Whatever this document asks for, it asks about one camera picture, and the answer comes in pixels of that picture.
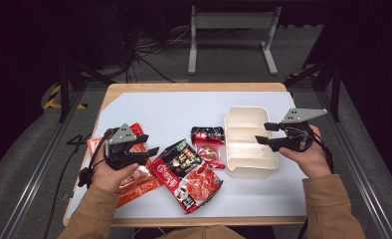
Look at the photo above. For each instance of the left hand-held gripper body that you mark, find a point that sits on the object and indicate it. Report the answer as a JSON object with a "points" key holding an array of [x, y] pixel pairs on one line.
{"points": [[121, 136]]}

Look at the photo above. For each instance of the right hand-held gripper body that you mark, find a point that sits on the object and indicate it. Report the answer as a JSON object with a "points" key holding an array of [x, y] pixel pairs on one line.
{"points": [[298, 114]]}

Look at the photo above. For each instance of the orange red seasoning packet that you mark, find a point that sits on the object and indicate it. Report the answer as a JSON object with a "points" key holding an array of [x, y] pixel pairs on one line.
{"points": [[138, 130]]}

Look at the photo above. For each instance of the white divided plastic container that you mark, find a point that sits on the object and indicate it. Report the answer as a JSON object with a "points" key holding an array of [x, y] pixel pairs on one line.
{"points": [[247, 149]]}

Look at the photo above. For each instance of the clear packet of red sachets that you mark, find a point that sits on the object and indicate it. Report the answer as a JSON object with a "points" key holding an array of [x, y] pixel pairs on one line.
{"points": [[139, 184]]}

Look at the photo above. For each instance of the large black red soup packet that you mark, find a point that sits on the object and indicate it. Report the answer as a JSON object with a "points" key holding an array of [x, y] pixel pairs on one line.
{"points": [[190, 176]]}

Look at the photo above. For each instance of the person's left hand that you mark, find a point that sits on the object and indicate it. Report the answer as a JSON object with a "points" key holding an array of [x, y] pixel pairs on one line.
{"points": [[109, 177]]}

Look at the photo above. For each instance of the person's right hand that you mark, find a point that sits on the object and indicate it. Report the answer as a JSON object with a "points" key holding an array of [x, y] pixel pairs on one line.
{"points": [[313, 162]]}

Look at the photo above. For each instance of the black tripod stand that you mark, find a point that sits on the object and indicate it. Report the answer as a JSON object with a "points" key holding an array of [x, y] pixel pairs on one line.
{"points": [[64, 89], [335, 93]]}

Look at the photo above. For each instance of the small black red sauce packet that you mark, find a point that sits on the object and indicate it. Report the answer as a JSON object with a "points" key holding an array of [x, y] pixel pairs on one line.
{"points": [[209, 146]]}

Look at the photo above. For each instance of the yellow black hazard tape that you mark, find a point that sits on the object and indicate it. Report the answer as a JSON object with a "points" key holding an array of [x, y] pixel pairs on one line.
{"points": [[53, 99]]}

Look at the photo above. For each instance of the person's tan clothing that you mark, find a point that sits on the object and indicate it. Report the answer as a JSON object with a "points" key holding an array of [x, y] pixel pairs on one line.
{"points": [[200, 233]]}

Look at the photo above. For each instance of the aluminium floor rail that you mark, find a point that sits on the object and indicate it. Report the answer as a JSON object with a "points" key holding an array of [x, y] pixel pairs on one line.
{"points": [[35, 179], [359, 179]]}

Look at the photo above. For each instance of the grey metal stand frame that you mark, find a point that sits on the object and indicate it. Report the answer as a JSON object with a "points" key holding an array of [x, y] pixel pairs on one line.
{"points": [[234, 20]]}

